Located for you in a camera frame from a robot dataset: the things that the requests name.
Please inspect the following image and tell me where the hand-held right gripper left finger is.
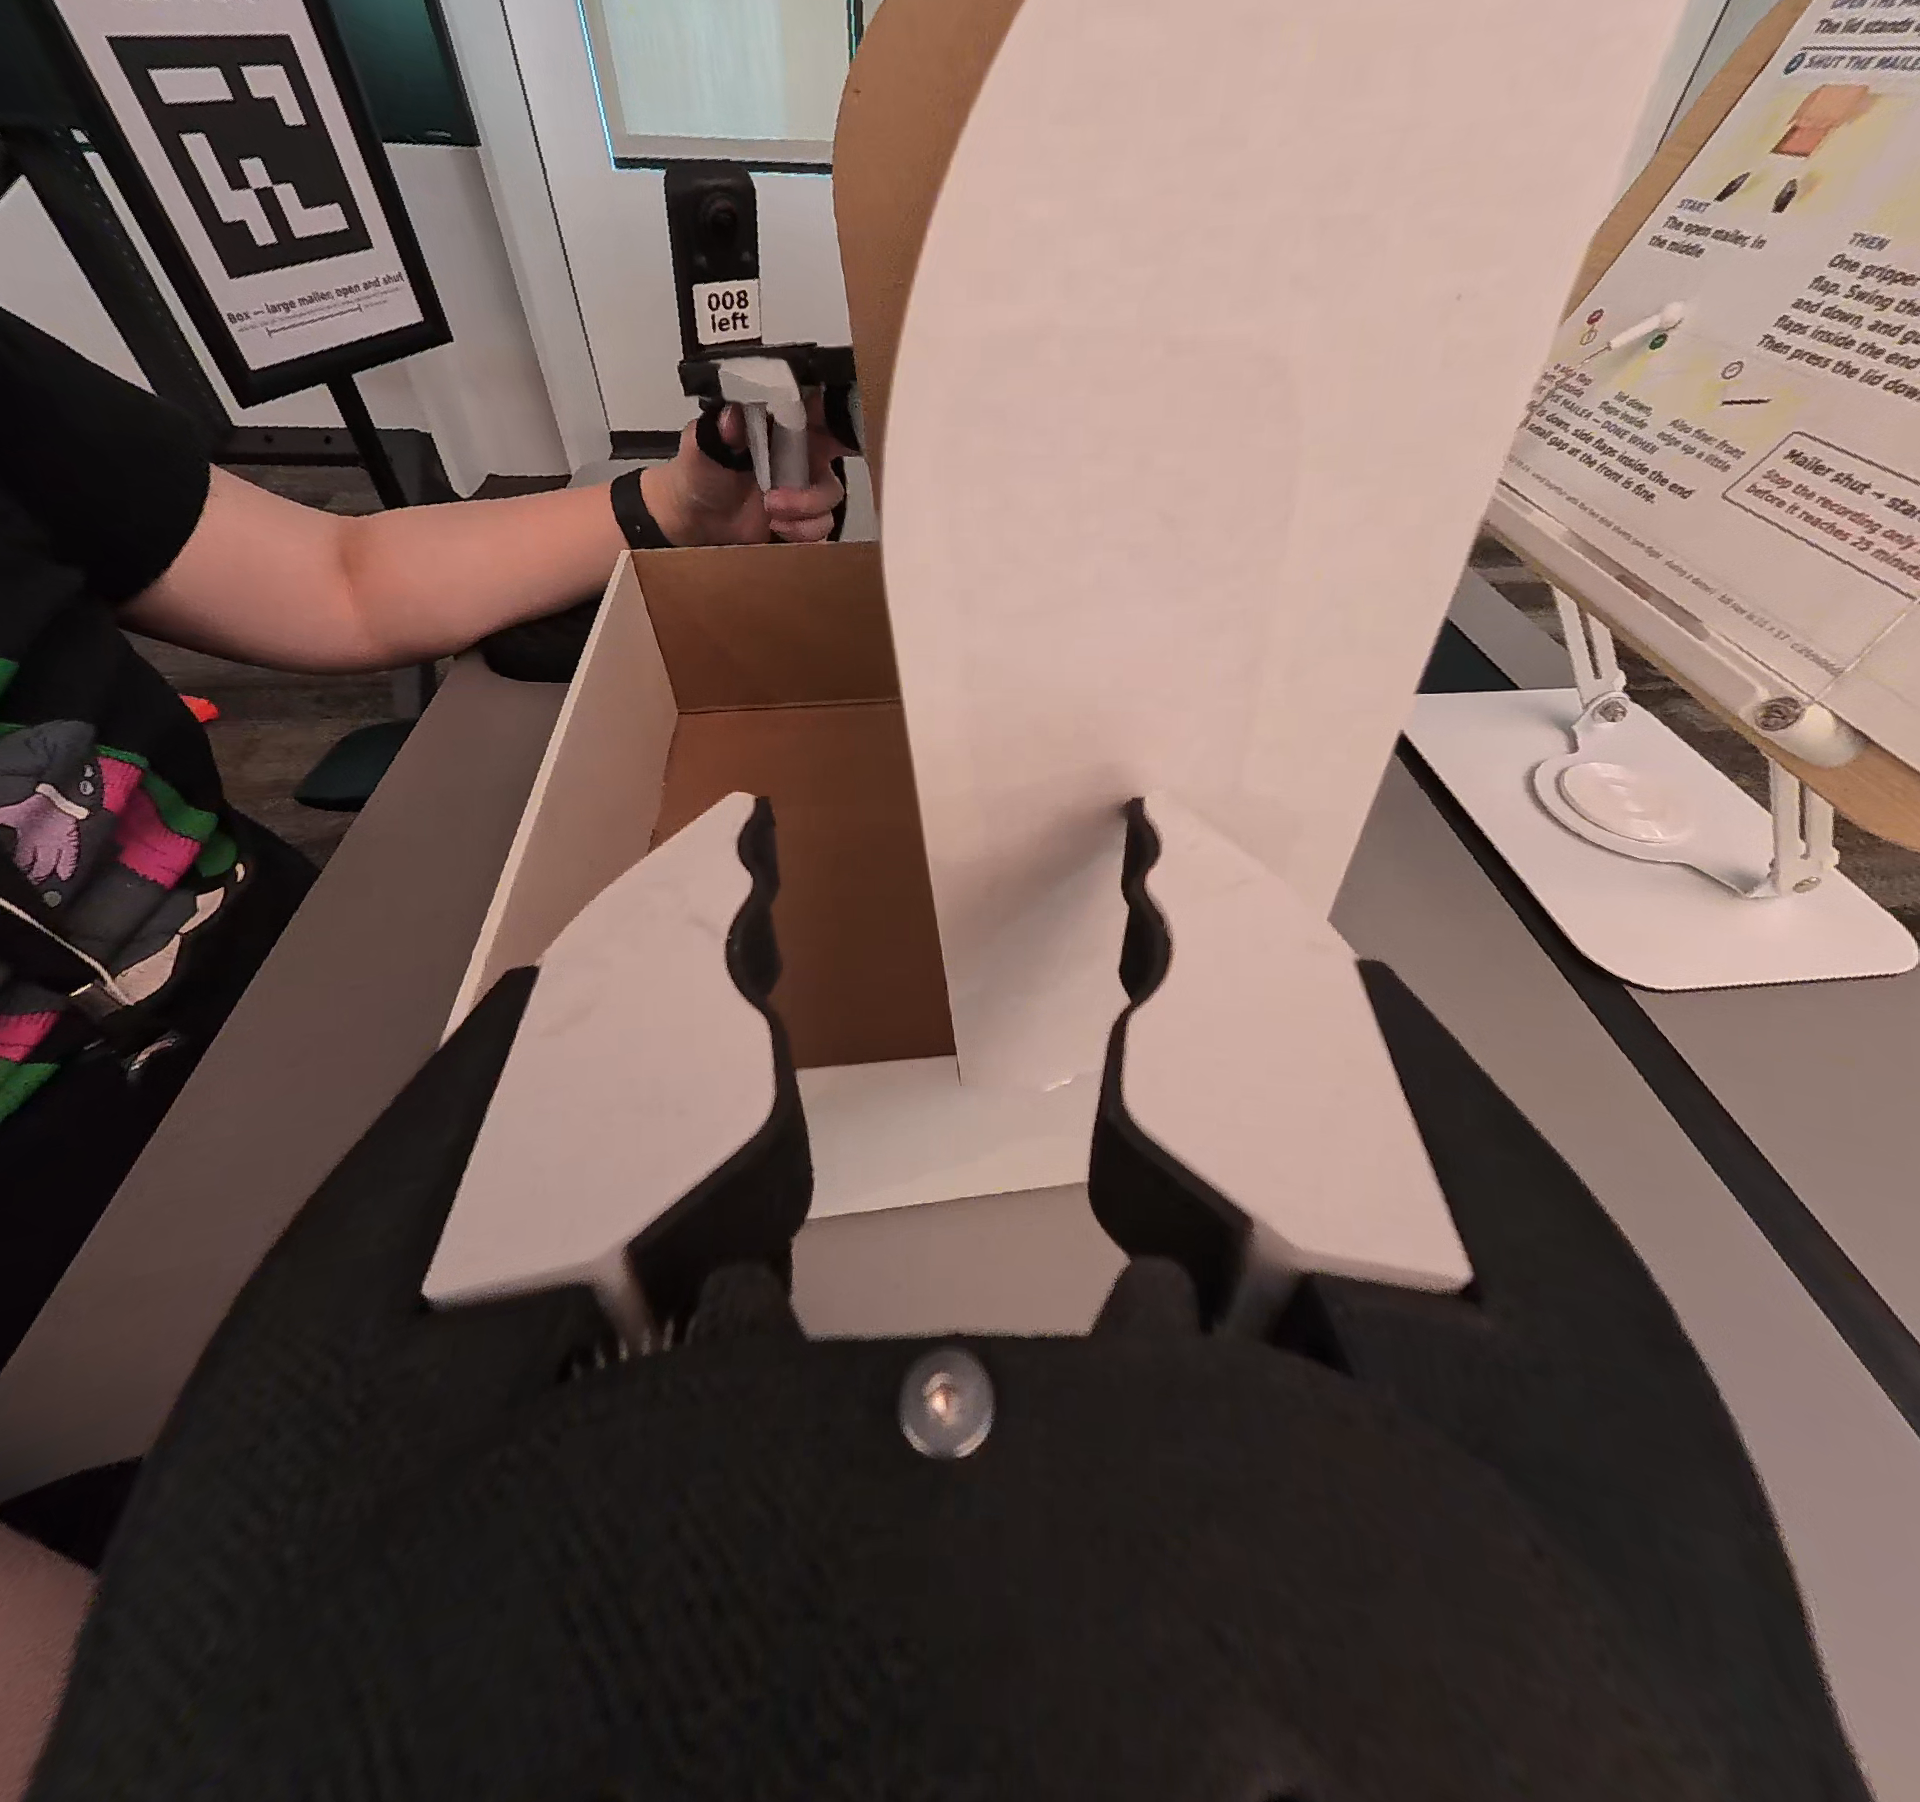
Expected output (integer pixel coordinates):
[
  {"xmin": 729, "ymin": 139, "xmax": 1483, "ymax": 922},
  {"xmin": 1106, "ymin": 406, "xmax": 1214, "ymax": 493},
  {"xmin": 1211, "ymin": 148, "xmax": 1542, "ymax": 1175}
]
[{"xmin": 421, "ymin": 790, "xmax": 816, "ymax": 1361}]

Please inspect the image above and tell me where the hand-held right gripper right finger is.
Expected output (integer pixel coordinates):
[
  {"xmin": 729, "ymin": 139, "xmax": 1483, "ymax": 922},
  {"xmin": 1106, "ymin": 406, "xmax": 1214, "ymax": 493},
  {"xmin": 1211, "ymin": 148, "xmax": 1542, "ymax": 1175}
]
[{"xmin": 1086, "ymin": 796, "xmax": 1475, "ymax": 1336}]

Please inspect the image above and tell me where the white cardboard mailer box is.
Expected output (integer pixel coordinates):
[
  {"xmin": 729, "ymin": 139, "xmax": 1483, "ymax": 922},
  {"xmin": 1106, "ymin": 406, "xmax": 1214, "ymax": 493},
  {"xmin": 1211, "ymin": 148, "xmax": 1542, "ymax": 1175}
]
[{"xmin": 450, "ymin": 0, "xmax": 1733, "ymax": 1220}]

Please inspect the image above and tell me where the person's left hand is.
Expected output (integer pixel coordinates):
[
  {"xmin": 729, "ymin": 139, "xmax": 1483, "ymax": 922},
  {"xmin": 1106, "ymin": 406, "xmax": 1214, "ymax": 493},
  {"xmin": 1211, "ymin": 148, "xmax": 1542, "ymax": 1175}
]
[{"xmin": 661, "ymin": 410, "xmax": 842, "ymax": 550}]

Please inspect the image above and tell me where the dark wall screen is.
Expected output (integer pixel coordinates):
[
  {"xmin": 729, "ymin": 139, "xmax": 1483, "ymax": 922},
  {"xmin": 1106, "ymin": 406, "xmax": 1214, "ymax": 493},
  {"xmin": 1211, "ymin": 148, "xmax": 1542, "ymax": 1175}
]
[{"xmin": 271, "ymin": 0, "xmax": 481, "ymax": 153}]

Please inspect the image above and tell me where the frosted glass window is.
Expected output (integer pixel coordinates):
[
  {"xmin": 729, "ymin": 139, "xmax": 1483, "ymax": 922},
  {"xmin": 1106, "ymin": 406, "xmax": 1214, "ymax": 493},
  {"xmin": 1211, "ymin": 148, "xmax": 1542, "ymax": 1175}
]
[{"xmin": 555, "ymin": 0, "xmax": 1083, "ymax": 172}]

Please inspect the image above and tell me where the person's left forearm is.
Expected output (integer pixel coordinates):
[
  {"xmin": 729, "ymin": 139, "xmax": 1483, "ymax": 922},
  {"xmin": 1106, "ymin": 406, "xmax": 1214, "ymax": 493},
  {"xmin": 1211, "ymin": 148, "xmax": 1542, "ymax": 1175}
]
[{"xmin": 120, "ymin": 460, "xmax": 632, "ymax": 673}]

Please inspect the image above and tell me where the person's black patterned clothing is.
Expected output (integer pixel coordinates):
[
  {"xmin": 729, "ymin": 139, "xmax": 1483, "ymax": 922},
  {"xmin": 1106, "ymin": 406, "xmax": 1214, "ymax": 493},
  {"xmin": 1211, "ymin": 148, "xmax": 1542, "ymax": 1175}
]
[{"xmin": 0, "ymin": 302, "xmax": 325, "ymax": 1361}]

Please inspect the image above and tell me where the person's bare leg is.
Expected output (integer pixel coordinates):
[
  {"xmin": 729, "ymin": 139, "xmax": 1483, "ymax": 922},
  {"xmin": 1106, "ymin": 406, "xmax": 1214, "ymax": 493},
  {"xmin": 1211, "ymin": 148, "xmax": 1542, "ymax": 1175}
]
[{"xmin": 0, "ymin": 1533, "xmax": 100, "ymax": 1802}]

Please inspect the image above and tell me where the printed instruction sheet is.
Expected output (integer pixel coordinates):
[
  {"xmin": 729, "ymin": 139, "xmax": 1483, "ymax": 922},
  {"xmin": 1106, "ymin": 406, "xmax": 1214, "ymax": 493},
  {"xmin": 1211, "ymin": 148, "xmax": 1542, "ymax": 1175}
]
[{"xmin": 1491, "ymin": 0, "xmax": 1920, "ymax": 746}]

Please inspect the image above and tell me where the wooden document stand white base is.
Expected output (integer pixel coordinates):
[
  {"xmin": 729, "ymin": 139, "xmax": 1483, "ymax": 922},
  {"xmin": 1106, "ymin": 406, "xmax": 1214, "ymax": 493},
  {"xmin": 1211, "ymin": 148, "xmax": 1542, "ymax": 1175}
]
[{"xmin": 1403, "ymin": 0, "xmax": 1920, "ymax": 993}]

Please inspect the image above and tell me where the black framed marker sign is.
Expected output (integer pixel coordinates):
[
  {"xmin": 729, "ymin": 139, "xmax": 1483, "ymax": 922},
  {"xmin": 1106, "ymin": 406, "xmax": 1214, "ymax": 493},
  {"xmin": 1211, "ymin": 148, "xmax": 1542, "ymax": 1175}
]
[{"xmin": 0, "ymin": 0, "xmax": 454, "ymax": 514}]

